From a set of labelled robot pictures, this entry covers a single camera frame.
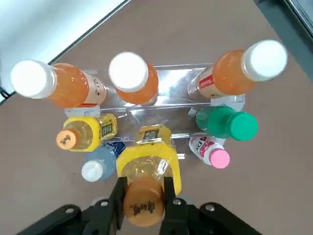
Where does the blue bottle white cap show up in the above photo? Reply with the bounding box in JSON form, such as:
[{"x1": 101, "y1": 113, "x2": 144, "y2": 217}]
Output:
[{"x1": 81, "y1": 144, "x2": 125, "y2": 182}]

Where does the orange juice bottle white cap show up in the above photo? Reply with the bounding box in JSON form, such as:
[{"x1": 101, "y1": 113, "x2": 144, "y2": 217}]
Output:
[
  {"x1": 108, "y1": 51, "x2": 159, "y2": 106},
  {"x1": 9, "y1": 60, "x2": 107, "y2": 108},
  {"x1": 188, "y1": 39, "x2": 288, "y2": 98}
]

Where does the yellow tea drink bottle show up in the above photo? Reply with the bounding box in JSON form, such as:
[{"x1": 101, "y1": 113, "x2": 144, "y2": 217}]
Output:
[
  {"x1": 55, "y1": 114, "x2": 118, "y2": 152},
  {"x1": 116, "y1": 123, "x2": 183, "y2": 227}
]

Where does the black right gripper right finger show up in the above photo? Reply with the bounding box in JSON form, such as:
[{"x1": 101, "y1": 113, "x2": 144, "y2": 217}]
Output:
[{"x1": 160, "y1": 176, "x2": 267, "y2": 235}]

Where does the clear acrylic drinks tray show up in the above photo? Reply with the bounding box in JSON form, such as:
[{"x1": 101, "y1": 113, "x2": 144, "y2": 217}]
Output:
[{"x1": 64, "y1": 63, "x2": 246, "y2": 161}]

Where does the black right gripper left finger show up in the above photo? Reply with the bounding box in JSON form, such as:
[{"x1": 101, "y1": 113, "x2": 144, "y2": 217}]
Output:
[{"x1": 21, "y1": 177, "x2": 128, "y2": 235}]

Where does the white bottle pink cap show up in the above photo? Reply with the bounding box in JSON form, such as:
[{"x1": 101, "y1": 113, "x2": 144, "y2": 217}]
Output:
[{"x1": 188, "y1": 136, "x2": 230, "y2": 169}]

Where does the green bottle green cap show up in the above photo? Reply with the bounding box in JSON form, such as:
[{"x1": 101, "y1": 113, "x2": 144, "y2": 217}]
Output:
[{"x1": 195, "y1": 105, "x2": 259, "y2": 142}]

